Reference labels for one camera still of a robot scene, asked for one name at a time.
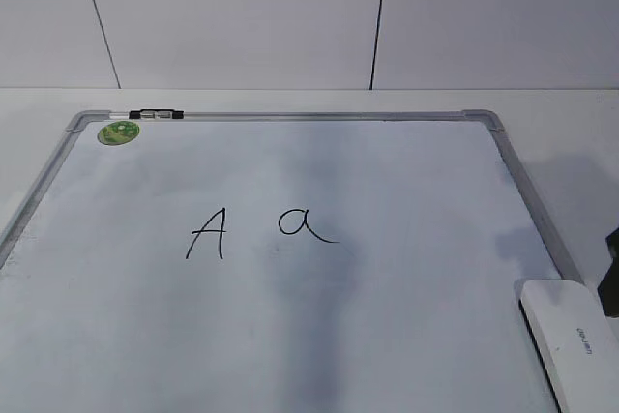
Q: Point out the white whiteboard with grey frame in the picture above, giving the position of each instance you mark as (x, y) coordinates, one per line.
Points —
(278, 262)

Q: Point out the green round magnet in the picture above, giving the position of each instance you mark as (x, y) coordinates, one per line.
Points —
(118, 133)

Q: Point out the black and clear marker holder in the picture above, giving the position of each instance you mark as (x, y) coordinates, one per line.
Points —
(156, 114)

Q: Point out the white whiteboard eraser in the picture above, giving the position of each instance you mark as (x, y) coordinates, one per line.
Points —
(576, 344)

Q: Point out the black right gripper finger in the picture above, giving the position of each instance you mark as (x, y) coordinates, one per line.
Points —
(608, 288)

